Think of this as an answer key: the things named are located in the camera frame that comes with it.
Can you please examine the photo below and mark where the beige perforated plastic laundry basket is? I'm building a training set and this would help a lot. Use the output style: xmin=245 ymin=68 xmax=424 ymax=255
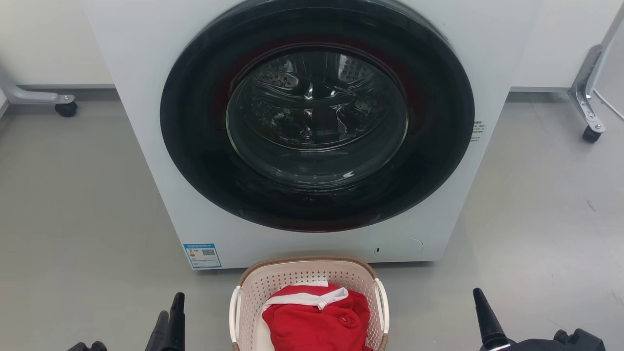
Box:
xmin=229 ymin=256 xmax=390 ymax=351

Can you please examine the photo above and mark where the black round washing machine door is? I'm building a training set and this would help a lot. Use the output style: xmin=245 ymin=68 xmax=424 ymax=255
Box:
xmin=159 ymin=0 xmax=475 ymax=233

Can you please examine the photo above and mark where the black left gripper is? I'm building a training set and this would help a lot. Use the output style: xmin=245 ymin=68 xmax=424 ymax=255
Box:
xmin=67 ymin=292 xmax=186 ymax=351

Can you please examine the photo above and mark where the round white filter cover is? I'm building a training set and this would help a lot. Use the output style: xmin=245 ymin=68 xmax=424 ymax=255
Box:
xmin=373 ymin=237 xmax=424 ymax=260

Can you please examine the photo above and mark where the blue energy label sticker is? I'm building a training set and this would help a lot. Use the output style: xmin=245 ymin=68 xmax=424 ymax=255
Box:
xmin=183 ymin=243 xmax=223 ymax=269

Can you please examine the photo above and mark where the white washing machine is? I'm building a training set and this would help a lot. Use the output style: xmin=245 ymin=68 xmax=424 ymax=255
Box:
xmin=80 ymin=0 xmax=543 ymax=270

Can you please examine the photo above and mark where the red garment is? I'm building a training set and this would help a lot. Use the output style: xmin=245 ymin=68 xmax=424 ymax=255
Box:
xmin=262 ymin=284 xmax=372 ymax=351

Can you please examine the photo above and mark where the thin white cable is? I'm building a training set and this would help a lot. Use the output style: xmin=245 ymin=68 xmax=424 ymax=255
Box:
xmin=592 ymin=88 xmax=624 ymax=122

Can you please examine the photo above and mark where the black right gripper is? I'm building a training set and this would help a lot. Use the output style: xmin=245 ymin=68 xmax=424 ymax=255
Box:
xmin=472 ymin=288 xmax=606 ymax=351

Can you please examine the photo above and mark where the grey metal frame leg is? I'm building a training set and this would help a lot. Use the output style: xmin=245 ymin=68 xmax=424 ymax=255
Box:
xmin=567 ymin=2 xmax=624 ymax=135
xmin=0 ymin=66 xmax=77 ymax=105

